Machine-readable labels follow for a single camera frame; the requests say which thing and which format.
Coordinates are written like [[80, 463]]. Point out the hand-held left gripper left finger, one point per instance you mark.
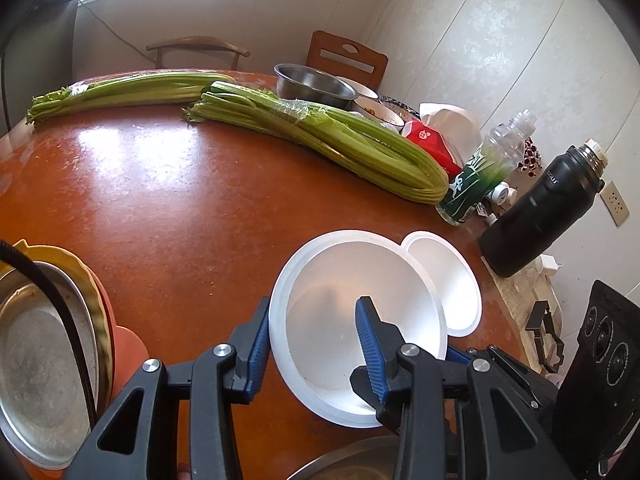
[[257, 355]]

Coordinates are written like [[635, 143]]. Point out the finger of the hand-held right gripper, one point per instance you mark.
[[360, 380], [520, 380]]

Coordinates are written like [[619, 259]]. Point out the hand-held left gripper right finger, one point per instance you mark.
[[367, 350]]

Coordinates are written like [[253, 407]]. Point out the large white foam bowl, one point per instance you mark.
[[340, 285]]

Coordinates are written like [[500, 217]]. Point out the yellow shell-shaped plate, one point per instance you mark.
[[100, 315]]

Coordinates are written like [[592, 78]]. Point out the small white foam bowl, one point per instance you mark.
[[450, 280]]

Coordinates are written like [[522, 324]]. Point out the white charger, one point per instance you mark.
[[549, 264]]

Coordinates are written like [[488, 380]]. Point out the black thermos flask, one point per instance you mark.
[[535, 215]]

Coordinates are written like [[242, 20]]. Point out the small white bottle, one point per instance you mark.
[[502, 194]]

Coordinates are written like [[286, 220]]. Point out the clear bottle green label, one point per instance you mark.
[[470, 185]]

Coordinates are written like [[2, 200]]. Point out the thick celery bunch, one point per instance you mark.
[[350, 145]]

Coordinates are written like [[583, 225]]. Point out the red dotted packet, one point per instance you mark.
[[530, 157]]

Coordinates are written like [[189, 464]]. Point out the bowl with food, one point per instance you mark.
[[382, 112]]

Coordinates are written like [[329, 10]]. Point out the white plastic bag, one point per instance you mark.
[[455, 125]]

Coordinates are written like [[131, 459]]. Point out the white ceramic bowl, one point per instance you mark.
[[365, 91]]

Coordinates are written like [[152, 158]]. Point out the stainless steel bowl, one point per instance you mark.
[[310, 85]]

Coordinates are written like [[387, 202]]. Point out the brown carved-back wooden chair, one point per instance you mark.
[[315, 60]]

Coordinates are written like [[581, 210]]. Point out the long celery bunch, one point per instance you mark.
[[125, 91]]

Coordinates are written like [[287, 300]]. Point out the dark curved wooden chair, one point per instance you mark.
[[200, 42]]

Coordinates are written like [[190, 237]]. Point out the black metal bracket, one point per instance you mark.
[[537, 317]]

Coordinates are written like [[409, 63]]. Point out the wall power outlet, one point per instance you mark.
[[616, 205]]

